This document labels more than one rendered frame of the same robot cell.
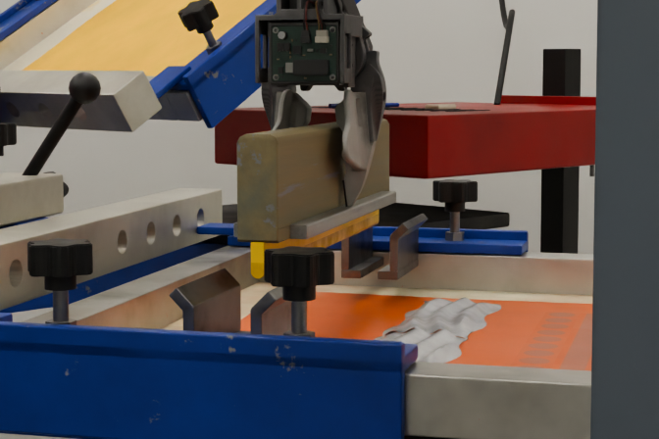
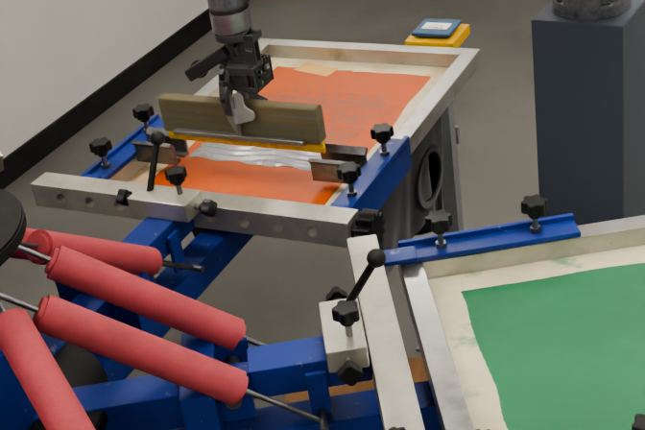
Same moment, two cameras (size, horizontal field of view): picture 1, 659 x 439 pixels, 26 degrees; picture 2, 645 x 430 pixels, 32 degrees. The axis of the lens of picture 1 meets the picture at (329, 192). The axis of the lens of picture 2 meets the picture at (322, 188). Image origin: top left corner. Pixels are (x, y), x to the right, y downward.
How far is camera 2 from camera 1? 2.16 m
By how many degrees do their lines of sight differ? 75
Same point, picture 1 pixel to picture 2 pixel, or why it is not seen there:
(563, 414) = (421, 131)
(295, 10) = (260, 60)
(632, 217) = (624, 59)
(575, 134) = not seen: outside the picture
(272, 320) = (356, 157)
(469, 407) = (413, 142)
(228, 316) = (326, 169)
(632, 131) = (624, 47)
